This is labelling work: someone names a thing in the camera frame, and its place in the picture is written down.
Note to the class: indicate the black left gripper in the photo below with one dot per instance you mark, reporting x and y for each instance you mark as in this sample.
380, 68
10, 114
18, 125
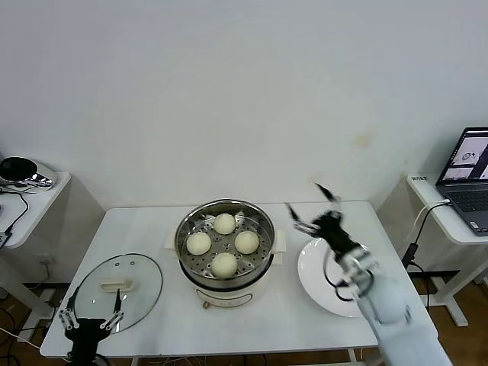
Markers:
87, 329

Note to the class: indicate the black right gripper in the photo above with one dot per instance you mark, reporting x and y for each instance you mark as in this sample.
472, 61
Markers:
333, 232

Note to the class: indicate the round glass pot lid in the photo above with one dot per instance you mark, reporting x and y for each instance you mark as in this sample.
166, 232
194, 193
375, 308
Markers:
145, 274

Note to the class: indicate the white steamed baozi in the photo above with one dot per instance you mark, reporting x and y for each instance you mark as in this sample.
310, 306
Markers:
198, 244
246, 242
224, 265
224, 223

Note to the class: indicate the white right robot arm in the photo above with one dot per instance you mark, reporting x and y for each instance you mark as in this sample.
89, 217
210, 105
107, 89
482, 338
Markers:
389, 305

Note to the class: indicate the perforated steel steamer basket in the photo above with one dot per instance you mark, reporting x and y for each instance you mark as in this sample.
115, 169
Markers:
263, 232

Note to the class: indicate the round white plate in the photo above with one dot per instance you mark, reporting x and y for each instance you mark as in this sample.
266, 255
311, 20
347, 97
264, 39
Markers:
312, 274

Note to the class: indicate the white work table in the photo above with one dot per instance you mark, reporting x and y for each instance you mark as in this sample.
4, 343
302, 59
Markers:
133, 228

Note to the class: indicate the small white label sticker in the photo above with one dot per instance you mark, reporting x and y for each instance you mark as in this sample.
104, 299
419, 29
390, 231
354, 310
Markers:
419, 178

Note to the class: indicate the white side table with device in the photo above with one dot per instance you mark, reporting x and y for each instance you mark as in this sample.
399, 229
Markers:
38, 213

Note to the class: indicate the cream electric cooking pot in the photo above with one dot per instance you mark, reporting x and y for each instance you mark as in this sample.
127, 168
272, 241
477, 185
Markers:
225, 297

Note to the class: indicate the white side table with laptop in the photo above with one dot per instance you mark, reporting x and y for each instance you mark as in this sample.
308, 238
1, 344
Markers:
450, 228

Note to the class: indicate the grey open laptop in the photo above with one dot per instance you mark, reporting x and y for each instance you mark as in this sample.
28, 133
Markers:
469, 202

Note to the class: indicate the chrome and black device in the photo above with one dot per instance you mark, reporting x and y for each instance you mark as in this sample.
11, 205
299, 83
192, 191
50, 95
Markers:
15, 167

